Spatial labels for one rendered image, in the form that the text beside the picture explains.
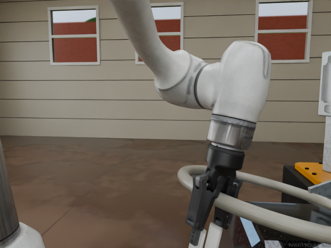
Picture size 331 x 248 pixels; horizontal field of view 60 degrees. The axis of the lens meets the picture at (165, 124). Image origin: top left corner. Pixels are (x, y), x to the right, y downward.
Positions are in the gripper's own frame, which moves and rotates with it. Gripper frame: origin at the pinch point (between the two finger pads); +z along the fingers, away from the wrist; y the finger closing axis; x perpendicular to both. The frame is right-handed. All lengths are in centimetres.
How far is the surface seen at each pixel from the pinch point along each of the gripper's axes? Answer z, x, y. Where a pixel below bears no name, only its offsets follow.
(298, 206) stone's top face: 2, 17, 82
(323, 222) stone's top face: 3, 4, 75
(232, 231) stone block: 17, 30, 56
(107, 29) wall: -201, 637, 271
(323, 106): -52, 44, 147
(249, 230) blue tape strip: 12, 21, 53
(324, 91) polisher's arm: -60, 43, 142
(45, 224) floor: 106, 236, 61
